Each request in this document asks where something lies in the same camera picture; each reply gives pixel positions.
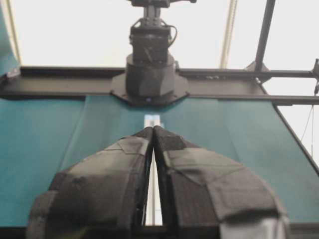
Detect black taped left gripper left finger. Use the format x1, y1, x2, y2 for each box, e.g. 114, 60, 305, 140
26, 127, 153, 239

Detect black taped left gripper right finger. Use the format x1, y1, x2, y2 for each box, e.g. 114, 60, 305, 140
153, 126, 291, 239

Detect large silver metal rail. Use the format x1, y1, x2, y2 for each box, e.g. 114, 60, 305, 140
144, 114, 164, 222

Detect teal table mat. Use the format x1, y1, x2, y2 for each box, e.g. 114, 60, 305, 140
0, 96, 319, 227

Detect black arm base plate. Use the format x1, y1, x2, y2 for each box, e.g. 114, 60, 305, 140
111, 74, 189, 107

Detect black aluminium frame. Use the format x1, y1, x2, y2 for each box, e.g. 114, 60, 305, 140
0, 0, 319, 175

